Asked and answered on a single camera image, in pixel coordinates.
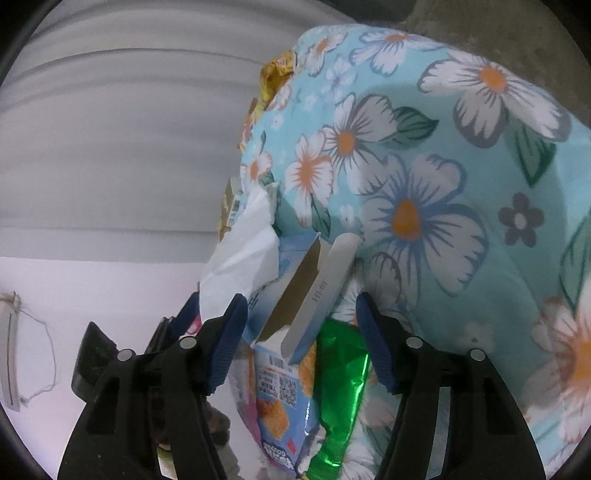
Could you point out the gold candy wrapper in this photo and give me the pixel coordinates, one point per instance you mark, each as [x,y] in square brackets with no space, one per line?
[230,205]

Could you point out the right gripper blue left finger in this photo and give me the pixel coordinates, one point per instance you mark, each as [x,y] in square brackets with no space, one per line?
[134,402]

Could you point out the white tissue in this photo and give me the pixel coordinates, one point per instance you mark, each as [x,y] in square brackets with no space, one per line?
[246,258]

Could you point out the white air conditioner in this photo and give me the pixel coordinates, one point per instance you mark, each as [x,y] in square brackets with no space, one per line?
[10,309]

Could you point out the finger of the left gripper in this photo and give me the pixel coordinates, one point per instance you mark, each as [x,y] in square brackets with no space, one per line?
[171,329]

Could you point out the blue snack bag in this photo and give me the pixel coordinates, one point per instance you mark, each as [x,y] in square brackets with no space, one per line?
[276,403]

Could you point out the white curtain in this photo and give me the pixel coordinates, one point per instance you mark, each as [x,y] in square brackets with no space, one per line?
[120,123]

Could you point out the green foil wrapper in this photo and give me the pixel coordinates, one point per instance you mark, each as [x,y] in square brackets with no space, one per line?
[342,370]

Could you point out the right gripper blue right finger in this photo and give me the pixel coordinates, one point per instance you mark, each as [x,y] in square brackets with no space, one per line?
[488,438]

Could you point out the gold foil wrapper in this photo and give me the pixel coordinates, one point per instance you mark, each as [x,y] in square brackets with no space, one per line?
[274,75]

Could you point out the white cardboard box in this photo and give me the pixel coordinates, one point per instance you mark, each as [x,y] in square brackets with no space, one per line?
[286,314]

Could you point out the floral blue table cloth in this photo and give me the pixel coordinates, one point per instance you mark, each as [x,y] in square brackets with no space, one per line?
[470,188]

